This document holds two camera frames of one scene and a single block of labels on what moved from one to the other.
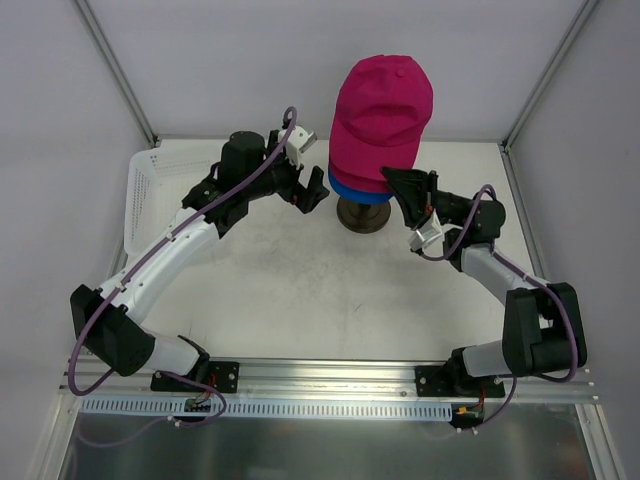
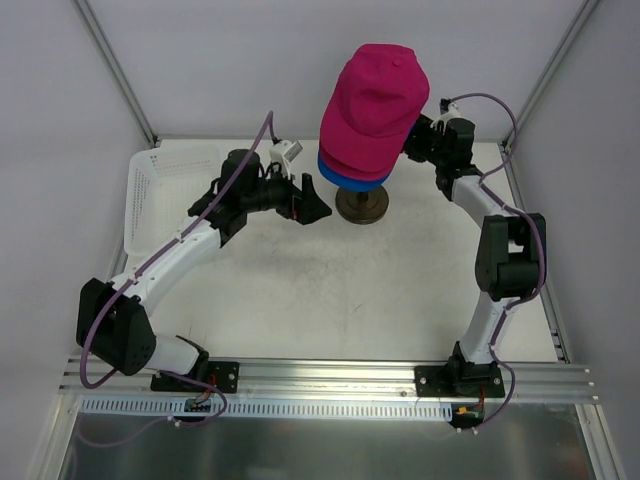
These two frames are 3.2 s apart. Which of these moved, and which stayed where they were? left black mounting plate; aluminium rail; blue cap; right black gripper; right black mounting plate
Moved: right black gripper; blue cap
Stayed: right black mounting plate; aluminium rail; left black mounting plate
